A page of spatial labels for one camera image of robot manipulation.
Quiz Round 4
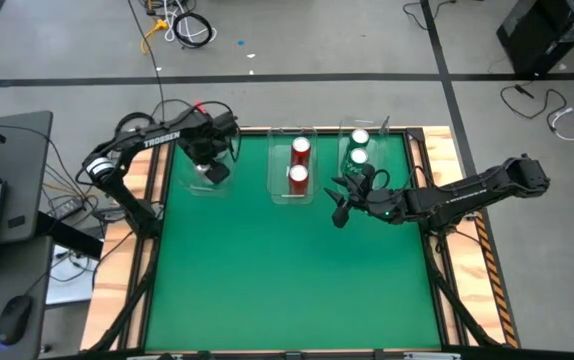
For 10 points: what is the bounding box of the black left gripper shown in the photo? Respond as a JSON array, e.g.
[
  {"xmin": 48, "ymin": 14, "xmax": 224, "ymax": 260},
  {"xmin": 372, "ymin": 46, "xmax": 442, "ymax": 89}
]
[{"xmin": 182, "ymin": 119, "xmax": 233, "ymax": 185}]

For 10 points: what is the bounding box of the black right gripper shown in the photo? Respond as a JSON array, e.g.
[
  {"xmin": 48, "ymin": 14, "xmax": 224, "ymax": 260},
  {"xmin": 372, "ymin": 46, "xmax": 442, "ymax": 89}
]
[{"xmin": 330, "ymin": 163, "xmax": 407, "ymax": 230}]

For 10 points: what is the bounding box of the clear plastic bin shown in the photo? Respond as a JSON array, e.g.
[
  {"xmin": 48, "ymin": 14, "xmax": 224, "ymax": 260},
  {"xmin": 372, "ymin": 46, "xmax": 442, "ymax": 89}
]
[
  {"xmin": 337, "ymin": 115, "xmax": 392, "ymax": 177},
  {"xmin": 265, "ymin": 125, "xmax": 320, "ymax": 205},
  {"xmin": 176, "ymin": 127, "xmax": 242, "ymax": 199}
]

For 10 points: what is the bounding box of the green soda can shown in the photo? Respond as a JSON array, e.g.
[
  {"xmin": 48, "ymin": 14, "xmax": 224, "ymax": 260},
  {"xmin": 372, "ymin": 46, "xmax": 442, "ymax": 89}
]
[{"xmin": 346, "ymin": 147, "xmax": 371, "ymax": 177}]

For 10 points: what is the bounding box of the red cola can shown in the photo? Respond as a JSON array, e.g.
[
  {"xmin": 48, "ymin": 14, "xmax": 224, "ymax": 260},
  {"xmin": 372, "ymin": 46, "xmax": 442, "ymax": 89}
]
[
  {"xmin": 288, "ymin": 164, "xmax": 311, "ymax": 197},
  {"xmin": 290, "ymin": 136, "xmax": 312, "ymax": 169}
]

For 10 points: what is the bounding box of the green table mat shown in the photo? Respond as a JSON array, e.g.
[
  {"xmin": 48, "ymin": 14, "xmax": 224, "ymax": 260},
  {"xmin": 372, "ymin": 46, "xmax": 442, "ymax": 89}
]
[{"xmin": 144, "ymin": 130, "xmax": 442, "ymax": 351}]

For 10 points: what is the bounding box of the black power strip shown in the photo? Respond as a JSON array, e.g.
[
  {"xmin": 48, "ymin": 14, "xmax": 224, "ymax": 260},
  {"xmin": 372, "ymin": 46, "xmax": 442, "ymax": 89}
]
[{"xmin": 46, "ymin": 197, "xmax": 87, "ymax": 222}]

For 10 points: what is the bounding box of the yellow black hazard tape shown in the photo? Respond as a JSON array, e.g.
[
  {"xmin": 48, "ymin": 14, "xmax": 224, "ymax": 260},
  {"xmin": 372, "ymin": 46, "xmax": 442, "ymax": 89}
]
[{"xmin": 472, "ymin": 212, "xmax": 519, "ymax": 350}]

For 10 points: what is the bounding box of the black computer tower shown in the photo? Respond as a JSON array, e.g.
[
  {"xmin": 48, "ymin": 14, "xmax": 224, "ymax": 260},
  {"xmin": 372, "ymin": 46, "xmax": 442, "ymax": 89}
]
[{"xmin": 495, "ymin": 0, "xmax": 574, "ymax": 77}]

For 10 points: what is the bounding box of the black computer mouse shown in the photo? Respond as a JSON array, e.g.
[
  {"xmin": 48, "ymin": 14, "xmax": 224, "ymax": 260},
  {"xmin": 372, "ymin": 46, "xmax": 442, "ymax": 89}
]
[{"xmin": 0, "ymin": 293, "xmax": 34, "ymax": 347}]

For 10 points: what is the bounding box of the black metal table frame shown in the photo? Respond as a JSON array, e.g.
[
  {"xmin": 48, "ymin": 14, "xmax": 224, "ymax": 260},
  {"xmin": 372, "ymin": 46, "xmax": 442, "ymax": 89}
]
[{"xmin": 79, "ymin": 124, "xmax": 521, "ymax": 360}]

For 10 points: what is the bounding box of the coiled black cable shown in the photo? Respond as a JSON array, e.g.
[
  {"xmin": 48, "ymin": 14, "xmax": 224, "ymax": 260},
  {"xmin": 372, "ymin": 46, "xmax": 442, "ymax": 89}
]
[
  {"xmin": 114, "ymin": 111, "xmax": 160, "ymax": 150},
  {"xmin": 171, "ymin": 10, "xmax": 217, "ymax": 50}
]

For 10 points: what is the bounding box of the long black cable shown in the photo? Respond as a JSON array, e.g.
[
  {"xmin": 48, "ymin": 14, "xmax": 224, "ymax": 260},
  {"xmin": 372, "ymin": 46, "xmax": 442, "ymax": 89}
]
[{"xmin": 126, "ymin": 0, "xmax": 167, "ymax": 121}]

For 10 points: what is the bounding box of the yellow cable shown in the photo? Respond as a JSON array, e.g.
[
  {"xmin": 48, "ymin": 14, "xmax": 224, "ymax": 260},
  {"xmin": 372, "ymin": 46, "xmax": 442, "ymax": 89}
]
[{"xmin": 139, "ymin": 18, "xmax": 170, "ymax": 55}]

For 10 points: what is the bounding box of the black cable with plug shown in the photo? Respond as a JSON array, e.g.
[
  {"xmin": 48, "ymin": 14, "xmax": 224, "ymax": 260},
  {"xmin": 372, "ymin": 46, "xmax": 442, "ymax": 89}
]
[{"xmin": 499, "ymin": 82, "xmax": 568, "ymax": 135}]

